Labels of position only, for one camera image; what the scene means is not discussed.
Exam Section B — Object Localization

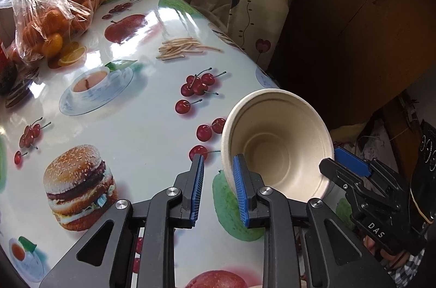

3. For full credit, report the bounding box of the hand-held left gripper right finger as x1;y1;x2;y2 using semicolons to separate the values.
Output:
232;153;397;288

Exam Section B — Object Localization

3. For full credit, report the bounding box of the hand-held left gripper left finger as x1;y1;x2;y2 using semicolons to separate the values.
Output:
39;153;205;288

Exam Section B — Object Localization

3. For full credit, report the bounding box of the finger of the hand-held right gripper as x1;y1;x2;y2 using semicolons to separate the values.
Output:
334;147;409;194
319;157;408;211

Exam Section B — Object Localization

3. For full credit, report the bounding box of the beige paper bowl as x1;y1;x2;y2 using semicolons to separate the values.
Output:
221;89;335;201

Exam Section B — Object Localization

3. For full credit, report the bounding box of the person's right forearm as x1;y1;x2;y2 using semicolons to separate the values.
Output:
380;249;426;288

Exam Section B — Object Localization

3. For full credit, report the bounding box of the person's right hand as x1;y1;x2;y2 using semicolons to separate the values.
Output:
363;234;414;271

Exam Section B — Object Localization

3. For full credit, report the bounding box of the food printed tablecloth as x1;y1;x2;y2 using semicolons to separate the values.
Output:
0;0;358;288

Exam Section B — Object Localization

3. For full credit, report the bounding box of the brown wooden cabinet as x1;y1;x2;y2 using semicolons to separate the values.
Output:
269;0;436;132

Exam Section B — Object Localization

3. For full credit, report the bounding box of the plastic bag of oranges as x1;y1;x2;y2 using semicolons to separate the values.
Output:
0;0;110;62

